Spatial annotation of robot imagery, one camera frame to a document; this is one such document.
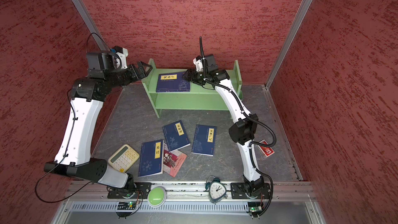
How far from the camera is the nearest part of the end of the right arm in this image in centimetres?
63

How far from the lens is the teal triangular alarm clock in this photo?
0.71 m

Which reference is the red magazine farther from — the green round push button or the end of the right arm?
the end of the right arm
